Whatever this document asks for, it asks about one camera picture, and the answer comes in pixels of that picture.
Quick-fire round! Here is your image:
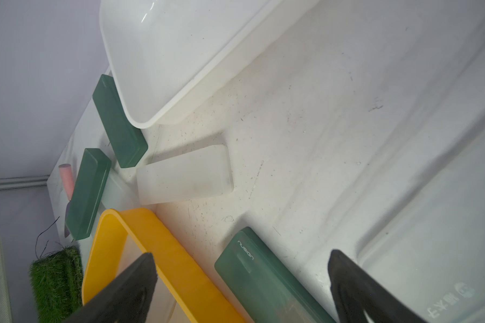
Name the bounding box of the green artificial grass mat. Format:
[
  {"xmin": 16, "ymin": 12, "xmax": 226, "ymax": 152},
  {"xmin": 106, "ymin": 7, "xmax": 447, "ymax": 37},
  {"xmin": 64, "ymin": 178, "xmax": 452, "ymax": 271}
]
[{"xmin": 30, "ymin": 246, "xmax": 84, "ymax": 322}]

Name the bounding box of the purple pink garden trowel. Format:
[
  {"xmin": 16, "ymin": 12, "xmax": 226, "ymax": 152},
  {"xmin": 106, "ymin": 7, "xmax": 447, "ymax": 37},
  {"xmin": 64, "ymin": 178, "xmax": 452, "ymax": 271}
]
[{"xmin": 59, "ymin": 164, "xmax": 75, "ymax": 219}]

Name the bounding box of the green pencil case front right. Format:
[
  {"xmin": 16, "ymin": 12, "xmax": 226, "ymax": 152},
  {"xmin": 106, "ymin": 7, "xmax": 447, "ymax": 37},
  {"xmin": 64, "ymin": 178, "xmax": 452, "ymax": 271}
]
[{"xmin": 214, "ymin": 227, "xmax": 335, "ymax": 322}]

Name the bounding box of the green pencil case back upright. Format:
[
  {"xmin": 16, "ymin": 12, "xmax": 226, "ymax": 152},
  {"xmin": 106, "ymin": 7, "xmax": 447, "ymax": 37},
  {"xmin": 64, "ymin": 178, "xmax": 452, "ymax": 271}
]
[{"xmin": 92, "ymin": 74, "xmax": 148, "ymax": 168}]

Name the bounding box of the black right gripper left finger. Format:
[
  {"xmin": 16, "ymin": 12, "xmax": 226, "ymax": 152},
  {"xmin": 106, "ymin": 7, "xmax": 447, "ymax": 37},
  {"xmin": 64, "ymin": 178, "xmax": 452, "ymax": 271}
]
[{"xmin": 65, "ymin": 252, "xmax": 158, "ymax": 322}]

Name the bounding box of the yellow plastic tray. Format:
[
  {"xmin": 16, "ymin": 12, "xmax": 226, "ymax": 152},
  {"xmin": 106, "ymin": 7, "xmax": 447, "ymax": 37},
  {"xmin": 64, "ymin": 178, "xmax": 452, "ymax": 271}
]
[{"xmin": 82, "ymin": 208, "xmax": 243, "ymax": 322}]

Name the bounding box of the clear pencil case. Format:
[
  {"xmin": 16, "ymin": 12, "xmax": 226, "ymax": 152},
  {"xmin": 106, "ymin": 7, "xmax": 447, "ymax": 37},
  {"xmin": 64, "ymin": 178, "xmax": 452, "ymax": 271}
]
[
  {"xmin": 136, "ymin": 145, "xmax": 234, "ymax": 205},
  {"xmin": 357, "ymin": 128, "xmax": 485, "ymax": 322}
]

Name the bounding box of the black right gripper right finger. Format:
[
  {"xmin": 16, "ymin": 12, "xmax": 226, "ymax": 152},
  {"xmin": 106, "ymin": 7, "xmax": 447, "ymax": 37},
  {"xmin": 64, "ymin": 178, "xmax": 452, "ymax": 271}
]
[{"xmin": 327, "ymin": 249, "xmax": 424, "ymax": 322}]

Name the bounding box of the green pencil case back angled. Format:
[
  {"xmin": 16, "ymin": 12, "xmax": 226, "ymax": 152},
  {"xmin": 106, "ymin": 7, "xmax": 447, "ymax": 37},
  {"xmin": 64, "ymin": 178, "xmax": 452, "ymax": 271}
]
[{"xmin": 65, "ymin": 148, "xmax": 111, "ymax": 240}]

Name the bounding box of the white plastic storage box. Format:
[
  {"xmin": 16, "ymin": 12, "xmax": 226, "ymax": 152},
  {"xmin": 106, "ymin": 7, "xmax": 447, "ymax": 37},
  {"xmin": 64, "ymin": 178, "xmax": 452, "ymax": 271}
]
[{"xmin": 99, "ymin": 0, "xmax": 315, "ymax": 129}]

